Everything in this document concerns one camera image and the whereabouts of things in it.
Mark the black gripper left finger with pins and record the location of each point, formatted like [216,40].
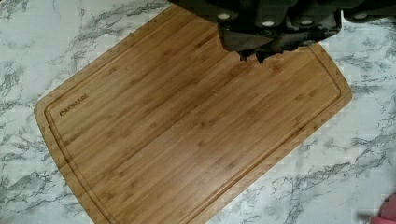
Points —
[247,43]

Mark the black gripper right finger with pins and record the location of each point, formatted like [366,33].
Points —
[292,40]

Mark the bamboo cutting board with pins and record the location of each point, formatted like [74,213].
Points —
[167,127]

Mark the pink object at corner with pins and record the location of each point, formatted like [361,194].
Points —
[387,214]

